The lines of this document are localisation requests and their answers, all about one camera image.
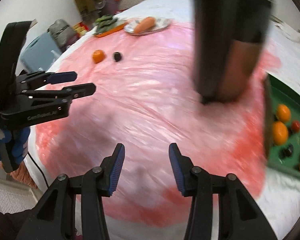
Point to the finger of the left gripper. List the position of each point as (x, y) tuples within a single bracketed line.
[(33, 81), (69, 93)]

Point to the dark plum back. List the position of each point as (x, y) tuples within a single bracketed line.
[(117, 56)]

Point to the carrot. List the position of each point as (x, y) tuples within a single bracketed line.
[(144, 25)]

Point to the orange oval dish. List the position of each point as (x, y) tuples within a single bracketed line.
[(117, 27)]

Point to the person left forearm hand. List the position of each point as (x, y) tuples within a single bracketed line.
[(16, 144)]

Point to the grey bag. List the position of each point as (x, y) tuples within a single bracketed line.
[(63, 34)]

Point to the light blue suitcase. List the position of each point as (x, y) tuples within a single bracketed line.
[(40, 54)]

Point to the purple bucket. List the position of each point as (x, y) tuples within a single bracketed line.
[(111, 7)]

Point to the red yellow box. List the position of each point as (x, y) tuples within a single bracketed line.
[(81, 29)]

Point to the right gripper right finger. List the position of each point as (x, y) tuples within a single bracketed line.
[(192, 181)]

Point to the orange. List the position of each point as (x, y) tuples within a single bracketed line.
[(279, 133), (98, 56), (283, 113)]

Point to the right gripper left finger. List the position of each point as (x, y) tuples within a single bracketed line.
[(101, 181)]

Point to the dark plum front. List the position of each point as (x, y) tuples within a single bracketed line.
[(288, 151)]

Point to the pink plastic sheet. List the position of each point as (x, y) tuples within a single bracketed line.
[(147, 101)]

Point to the dark plum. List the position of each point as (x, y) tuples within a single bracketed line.
[(117, 56), (288, 151)]

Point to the green tray box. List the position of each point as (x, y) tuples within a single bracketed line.
[(277, 92)]

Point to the crumpled white blanket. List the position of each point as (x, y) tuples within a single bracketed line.
[(287, 31)]

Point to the green leafy vegetable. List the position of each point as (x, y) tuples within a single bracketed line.
[(103, 23)]

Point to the black electric kettle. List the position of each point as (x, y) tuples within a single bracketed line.
[(228, 39)]

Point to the striped white plate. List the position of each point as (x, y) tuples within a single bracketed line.
[(161, 24)]

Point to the orange back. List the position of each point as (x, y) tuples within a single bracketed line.
[(98, 56)]

